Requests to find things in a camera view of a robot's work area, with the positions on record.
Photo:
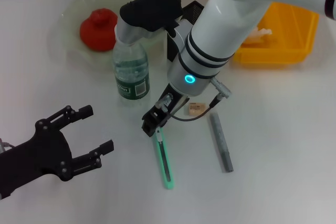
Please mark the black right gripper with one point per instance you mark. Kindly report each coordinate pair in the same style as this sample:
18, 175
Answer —
176, 100

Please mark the grey marker pen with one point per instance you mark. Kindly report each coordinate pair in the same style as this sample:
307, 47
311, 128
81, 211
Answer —
221, 145

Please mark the beige eraser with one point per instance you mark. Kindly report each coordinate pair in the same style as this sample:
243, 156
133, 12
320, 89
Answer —
194, 107

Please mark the clear green-label water bottle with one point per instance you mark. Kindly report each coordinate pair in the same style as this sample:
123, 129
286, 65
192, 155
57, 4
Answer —
131, 87

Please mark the green pen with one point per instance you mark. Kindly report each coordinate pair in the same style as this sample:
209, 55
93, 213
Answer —
169, 183

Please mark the green glass fruit plate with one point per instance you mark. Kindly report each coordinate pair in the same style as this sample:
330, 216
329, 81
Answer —
65, 24

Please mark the white paper ball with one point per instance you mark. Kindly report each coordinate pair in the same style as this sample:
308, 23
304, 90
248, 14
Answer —
260, 34

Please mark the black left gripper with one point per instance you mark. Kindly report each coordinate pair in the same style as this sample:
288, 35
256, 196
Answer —
39, 155

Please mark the black mesh pen holder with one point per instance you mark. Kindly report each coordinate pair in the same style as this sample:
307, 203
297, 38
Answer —
195, 11

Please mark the red orange fruit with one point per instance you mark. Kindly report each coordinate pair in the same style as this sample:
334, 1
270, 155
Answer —
97, 32

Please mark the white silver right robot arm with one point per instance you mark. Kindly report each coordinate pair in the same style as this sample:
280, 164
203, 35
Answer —
223, 30

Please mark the yellow plastic bin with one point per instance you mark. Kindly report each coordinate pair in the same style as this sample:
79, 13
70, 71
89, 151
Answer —
288, 37

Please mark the right wrist camera housing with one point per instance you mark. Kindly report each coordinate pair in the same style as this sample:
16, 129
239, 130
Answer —
152, 6

